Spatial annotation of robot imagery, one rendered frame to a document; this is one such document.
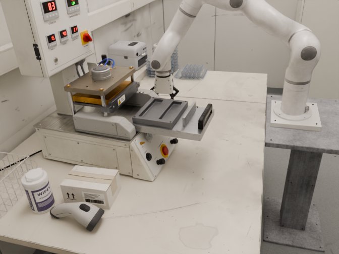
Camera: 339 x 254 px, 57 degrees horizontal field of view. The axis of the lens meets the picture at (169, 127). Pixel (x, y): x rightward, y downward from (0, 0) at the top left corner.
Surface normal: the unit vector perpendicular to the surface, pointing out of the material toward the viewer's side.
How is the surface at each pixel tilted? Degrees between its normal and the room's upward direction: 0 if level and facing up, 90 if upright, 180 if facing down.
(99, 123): 90
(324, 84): 90
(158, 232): 0
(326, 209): 0
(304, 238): 0
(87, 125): 90
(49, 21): 90
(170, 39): 51
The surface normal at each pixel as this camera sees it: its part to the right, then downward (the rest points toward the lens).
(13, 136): 0.96, 0.10
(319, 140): -0.04, -0.87
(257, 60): -0.27, 0.49
